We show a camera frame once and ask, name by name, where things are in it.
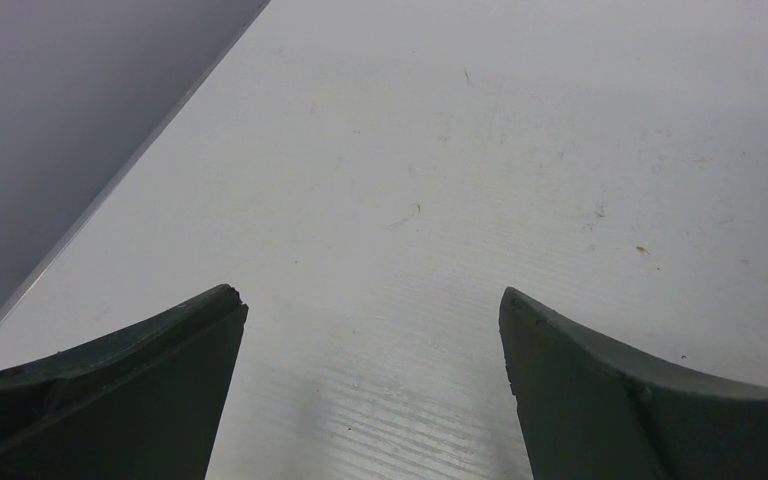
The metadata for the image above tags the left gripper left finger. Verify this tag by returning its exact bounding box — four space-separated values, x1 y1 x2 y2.
0 284 248 479

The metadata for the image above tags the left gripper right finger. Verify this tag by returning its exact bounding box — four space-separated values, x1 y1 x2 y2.
499 287 768 479

